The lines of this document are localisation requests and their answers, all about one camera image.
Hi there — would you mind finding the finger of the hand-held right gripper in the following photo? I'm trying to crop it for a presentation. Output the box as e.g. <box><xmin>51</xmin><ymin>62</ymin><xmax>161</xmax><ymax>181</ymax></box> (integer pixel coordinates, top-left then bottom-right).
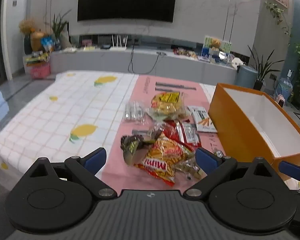
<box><xmin>278</xmin><ymin>160</ymin><xmax>300</xmax><ymax>182</ymax></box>

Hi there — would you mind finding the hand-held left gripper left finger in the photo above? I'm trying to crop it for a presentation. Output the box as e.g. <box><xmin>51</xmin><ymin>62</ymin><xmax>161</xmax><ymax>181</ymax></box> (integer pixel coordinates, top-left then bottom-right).
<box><xmin>22</xmin><ymin>147</ymin><xmax>118</xmax><ymax>198</ymax></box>

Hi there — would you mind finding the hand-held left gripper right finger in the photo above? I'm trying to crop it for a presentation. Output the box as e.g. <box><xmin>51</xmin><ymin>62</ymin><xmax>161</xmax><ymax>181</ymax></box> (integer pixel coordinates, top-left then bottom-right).
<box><xmin>182</xmin><ymin>147</ymin><xmax>278</xmax><ymax>198</ymax></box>

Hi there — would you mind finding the clear packet with green label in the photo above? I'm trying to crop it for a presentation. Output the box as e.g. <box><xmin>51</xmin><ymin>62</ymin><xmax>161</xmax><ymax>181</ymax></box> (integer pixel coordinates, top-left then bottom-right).
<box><xmin>172</xmin><ymin>155</ymin><xmax>208</xmax><ymax>180</ymax></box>

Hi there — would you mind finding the red snack packet silver label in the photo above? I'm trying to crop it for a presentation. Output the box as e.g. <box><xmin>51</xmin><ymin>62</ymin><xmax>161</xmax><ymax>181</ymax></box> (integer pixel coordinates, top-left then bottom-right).
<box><xmin>162</xmin><ymin>121</ymin><xmax>202</xmax><ymax>148</ymax></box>

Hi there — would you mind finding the clear packet with brown cake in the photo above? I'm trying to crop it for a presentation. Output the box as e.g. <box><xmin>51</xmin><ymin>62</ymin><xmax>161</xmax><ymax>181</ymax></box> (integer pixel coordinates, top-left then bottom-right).
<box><xmin>120</xmin><ymin>134</ymin><xmax>153</xmax><ymax>166</ymax></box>

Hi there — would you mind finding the orange red chips bag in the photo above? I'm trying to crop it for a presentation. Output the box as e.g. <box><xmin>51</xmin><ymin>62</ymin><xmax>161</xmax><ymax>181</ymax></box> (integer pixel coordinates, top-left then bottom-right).
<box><xmin>134</xmin><ymin>132</ymin><xmax>198</xmax><ymax>187</ymax></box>

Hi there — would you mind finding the orange cardboard box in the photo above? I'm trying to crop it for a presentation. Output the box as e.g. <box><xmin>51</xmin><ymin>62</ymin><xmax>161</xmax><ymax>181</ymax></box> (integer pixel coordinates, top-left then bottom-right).
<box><xmin>208</xmin><ymin>82</ymin><xmax>300</xmax><ymax>182</ymax></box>

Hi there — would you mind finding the white biscuit stick box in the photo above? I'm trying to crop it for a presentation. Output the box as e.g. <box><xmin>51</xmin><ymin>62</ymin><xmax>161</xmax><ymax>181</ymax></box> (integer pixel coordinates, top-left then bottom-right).
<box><xmin>187</xmin><ymin>106</ymin><xmax>218</xmax><ymax>133</ymax></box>

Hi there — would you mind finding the pale packet with black text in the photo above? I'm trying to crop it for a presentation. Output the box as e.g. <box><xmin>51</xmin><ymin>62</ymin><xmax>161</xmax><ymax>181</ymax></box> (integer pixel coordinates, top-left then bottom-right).
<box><xmin>124</xmin><ymin>100</ymin><xmax>146</xmax><ymax>124</ymax></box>

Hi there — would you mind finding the white packet with green marks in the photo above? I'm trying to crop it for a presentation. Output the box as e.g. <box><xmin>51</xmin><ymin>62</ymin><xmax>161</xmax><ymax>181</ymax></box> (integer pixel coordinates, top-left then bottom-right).
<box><xmin>145</xmin><ymin>106</ymin><xmax>170</xmax><ymax>124</ymax></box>

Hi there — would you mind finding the round yellow snack packet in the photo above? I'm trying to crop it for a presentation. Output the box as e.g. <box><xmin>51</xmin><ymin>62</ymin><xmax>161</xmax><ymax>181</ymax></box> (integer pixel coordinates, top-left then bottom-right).
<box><xmin>150</xmin><ymin>92</ymin><xmax>192</xmax><ymax>120</ymax></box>

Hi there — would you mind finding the blue water bottle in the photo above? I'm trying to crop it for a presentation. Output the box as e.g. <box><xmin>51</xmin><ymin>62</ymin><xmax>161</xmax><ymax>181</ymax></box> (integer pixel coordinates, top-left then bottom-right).
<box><xmin>275</xmin><ymin>77</ymin><xmax>293</xmax><ymax>103</ymax></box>

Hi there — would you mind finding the pink mat with bottle print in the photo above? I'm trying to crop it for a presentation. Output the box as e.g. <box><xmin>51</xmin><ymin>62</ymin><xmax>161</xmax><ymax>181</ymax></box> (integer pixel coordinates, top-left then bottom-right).
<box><xmin>100</xmin><ymin>74</ymin><xmax>227</xmax><ymax>188</ymax></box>

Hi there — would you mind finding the grey trash can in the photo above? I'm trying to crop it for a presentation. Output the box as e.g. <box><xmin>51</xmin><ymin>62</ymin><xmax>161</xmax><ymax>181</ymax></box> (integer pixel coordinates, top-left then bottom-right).
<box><xmin>234</xmin><ymin>65</ymin><xmax>258</xmax><ymax>88</ymax></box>

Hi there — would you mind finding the grey television console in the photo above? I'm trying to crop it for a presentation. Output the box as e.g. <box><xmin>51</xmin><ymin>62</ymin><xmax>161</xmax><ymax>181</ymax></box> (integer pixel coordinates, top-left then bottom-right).
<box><xmin>49</xmin><ymin>34</ymin><xmax>238</xmax><ymax>83</ymax></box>

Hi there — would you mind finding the pink basket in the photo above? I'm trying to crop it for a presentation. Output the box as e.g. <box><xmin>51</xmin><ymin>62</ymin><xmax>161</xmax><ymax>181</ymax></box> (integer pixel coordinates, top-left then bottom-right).
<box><xmin>30</xmin><ymin>62</ymin><xmax>51</xmax><ymax>79</ymax></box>

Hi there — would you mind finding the long-leaved potted plant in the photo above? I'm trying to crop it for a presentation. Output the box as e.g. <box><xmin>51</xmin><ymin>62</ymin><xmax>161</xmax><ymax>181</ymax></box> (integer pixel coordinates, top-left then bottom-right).
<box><xmin>247</xmin><ymin>45</ymin><xmax>285</xmax><ymax>90</ymax></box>

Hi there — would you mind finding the blue white box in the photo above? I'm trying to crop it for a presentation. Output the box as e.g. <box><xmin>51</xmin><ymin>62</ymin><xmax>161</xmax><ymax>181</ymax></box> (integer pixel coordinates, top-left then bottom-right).
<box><xmin>201</xmin><ymin>46</ymin><xmax>220</xmax><ymax>62</ymax></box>

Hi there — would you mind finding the pile of small snack packets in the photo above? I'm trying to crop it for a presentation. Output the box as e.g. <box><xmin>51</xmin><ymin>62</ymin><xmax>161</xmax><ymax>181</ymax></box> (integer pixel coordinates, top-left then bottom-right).
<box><xmin>174</xmin><ymin>47</ymin><xmax>198</xmax><ymax>58</ymax></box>

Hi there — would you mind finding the white router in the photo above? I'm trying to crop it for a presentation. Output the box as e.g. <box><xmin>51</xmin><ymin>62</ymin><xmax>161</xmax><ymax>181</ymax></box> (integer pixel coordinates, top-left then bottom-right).
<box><xmin>109</xmin><ymin>35</ymin><xmax>127</xmax><ymax>51</ymax></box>

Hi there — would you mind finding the brown teddy bear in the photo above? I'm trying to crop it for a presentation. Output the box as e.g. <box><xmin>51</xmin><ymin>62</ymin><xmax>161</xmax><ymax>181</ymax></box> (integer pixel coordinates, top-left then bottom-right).
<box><xmin>209</xmin><ymin>37</ymin><xmax>222</xmax><ymax>49</ymax></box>

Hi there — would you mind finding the green plant in vase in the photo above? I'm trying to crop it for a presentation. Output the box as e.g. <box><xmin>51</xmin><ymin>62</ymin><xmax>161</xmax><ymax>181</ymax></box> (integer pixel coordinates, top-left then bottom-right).
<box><xmin>51</xmin><ymin>10</ymin><xmax>72</xmax><ymax>50</ymax></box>

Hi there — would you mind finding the yellow dried flower bunch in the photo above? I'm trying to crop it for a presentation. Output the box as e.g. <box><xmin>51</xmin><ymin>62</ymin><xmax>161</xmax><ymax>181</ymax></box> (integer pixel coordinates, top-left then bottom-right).
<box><xmin>18</xmin><ymin>19</ymin><xmax>40</xmax><ymax>34</ymax></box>

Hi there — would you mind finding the hanging vine plant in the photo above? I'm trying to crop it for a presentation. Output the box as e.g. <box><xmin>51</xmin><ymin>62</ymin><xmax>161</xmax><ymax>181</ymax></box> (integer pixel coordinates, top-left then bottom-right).
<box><xmin>265</xmin><ymin>1</ymin><xmax>292</xmax><ymax>37</ymax></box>

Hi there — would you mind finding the black cable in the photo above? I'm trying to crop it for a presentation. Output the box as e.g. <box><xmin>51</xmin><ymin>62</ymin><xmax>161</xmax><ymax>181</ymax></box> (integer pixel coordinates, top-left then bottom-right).
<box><xmin>128</xmin><ymin>44</ymin><xmax>136</xmax><ymax>73</ymax></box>
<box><xmin>140</xmin><ymin>54</ymin><xmax>163</xmax><ymax>75</ymax></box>

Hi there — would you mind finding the black wall television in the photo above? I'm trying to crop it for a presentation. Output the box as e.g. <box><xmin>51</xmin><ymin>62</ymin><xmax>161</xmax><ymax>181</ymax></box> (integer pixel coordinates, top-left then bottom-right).
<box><xmin>77</xmin><ymin>0</ymin><xmax>178</xmax><ymax>23</ymax></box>

